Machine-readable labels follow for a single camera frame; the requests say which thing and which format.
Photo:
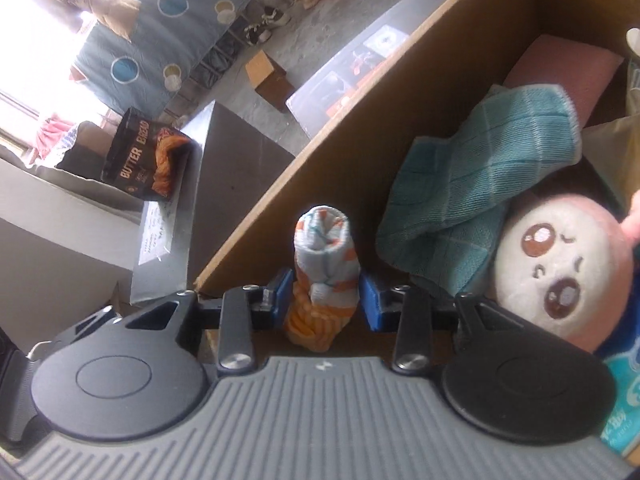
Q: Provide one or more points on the pink plush toy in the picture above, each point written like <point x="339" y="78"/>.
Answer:
<point x="550" y="260"/>

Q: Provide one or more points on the blue quilt with circles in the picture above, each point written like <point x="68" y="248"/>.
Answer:
<point x="165" y="50"/>

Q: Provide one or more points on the small brown cardboard box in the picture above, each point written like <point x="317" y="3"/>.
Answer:
<point x="270" y="80"/>

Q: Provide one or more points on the brown pants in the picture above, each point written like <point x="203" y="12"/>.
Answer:
<point x="100" y="7"/>

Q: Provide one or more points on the teal checked cloth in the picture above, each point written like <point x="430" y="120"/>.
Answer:
<point x="465" y="180"/>

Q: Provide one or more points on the clear bag of cotton swabs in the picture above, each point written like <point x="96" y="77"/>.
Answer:
<point x="615" y="150"/>

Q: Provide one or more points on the wet wipes pack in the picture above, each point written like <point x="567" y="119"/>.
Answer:
<point x="625" y="385"/>

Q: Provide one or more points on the black and white sneaker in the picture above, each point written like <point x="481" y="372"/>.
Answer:
<point x="275" y="17"/>
<point x="257" y="34"/>

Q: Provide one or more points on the pink hanging clothing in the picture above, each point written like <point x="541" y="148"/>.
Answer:
<point x="52" y="137"/>

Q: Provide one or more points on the orange striped sock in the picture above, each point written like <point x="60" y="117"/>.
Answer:
<point x="322" y="260"/>

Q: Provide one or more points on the grey cabinet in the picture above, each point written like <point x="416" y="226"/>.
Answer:
<point x="235" y="170"/>

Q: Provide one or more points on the black bread snack bag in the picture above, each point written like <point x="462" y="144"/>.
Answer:
<point x="135" y="155"/>

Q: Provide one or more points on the flat dark appliance carton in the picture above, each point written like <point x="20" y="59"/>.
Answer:
<point x="350" y="75"/>

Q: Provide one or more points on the pink cushion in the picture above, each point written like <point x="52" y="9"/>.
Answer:
<point x="565" y="67"/>

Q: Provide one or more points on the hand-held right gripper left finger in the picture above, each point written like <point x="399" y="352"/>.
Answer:
<point x="283" y="300"/>

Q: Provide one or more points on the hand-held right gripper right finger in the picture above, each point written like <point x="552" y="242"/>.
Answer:
<point x="371" y="305"/>

